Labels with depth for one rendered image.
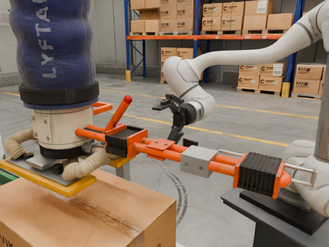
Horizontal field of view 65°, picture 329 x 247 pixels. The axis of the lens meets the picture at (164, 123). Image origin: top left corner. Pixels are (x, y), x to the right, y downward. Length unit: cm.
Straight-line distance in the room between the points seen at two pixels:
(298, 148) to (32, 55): 105
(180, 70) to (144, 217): 57
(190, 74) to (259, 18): 683
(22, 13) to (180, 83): 59
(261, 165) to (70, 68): 53
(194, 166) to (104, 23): 1194
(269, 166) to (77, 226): 58
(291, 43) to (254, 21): 676
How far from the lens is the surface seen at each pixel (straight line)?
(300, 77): 763
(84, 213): 90
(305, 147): 124
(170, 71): 107
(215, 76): 953
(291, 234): 121
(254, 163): 56
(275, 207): 128
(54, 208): 96
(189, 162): 59
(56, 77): 75
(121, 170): 147
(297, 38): 110
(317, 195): 107
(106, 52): 1238
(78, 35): 76
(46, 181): 80
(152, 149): 63
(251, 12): 789
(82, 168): 71
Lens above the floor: 147
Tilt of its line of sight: 18 degrees down
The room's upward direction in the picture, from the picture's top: straight up
